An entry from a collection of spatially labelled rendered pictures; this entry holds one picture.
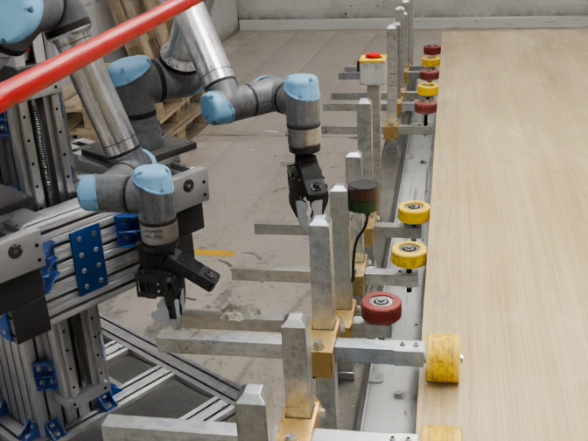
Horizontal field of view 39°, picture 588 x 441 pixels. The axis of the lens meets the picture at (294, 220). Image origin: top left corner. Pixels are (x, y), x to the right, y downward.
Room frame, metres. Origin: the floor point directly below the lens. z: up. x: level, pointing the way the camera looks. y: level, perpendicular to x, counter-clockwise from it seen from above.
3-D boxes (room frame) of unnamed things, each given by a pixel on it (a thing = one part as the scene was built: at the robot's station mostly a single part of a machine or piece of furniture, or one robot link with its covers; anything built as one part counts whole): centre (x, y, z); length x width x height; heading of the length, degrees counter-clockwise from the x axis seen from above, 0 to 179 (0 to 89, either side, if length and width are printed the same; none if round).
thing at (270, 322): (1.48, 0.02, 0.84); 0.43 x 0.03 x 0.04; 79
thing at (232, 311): (1.50, 0.12, 0.87); 0.09 x 0.07 x 0.02; 79
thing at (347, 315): (1.47, -0.09, 0.85); 0.14 x 0.06 x 0.05; 169
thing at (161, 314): (1.51, 0.28, 0.86); 0.06 x 0.03 x 0.09; 79
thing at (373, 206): (1.49, -0.14, 1.10); 0.06 x 0.06 x 0.02
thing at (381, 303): (1.44, -0.16, 0.85); 0.08 x 0.08 x 0.11
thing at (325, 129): (2.94, -0.31, 0.80); 0.44 x 0.03 x 0.04; 79
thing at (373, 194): (1.49, -0.14, 1.13); 0.06 x 0.06 x 0.02
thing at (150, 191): (1.53, 0.28, 1.12); 0.09 x 0.08 x 0.11; 76
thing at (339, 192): (1.50, -0.09, 0.90); 0.04 x 0.04 x 0.48; 79
